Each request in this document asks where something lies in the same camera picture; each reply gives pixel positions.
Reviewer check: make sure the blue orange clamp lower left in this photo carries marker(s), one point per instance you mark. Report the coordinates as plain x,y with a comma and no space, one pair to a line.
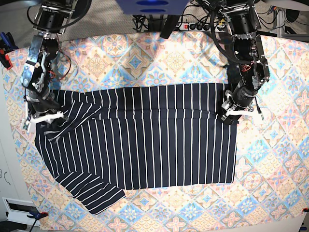
37,216

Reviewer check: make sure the white power strip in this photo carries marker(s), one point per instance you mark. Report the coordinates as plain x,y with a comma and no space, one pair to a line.
204,27

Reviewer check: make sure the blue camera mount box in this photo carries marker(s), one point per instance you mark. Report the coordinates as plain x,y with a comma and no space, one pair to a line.
138,7

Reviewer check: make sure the black mounting post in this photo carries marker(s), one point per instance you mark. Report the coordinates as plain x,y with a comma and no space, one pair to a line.
169,26

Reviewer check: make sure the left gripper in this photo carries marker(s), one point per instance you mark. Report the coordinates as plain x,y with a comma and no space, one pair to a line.
238,103

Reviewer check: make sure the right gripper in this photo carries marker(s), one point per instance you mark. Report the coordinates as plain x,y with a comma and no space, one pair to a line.
43,108

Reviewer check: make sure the blue orange clamp upper left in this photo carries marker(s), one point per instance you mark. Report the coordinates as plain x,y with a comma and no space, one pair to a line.
7,45

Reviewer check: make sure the blue orange clamp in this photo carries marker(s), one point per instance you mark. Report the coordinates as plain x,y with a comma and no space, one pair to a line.
7,45
37,216

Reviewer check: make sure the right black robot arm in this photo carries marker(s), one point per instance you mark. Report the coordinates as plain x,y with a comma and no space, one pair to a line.
52,19

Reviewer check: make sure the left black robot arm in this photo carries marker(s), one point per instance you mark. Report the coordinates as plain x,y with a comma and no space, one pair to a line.
247,53

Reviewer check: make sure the white wall vent box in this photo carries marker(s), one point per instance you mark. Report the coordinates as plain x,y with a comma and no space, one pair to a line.
19,210

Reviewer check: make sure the patterned floral tablecloth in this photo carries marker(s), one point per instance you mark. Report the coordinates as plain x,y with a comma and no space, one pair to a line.
272,163

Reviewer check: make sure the navy white striped T-shirt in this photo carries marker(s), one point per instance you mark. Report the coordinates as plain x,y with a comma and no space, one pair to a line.
139,138

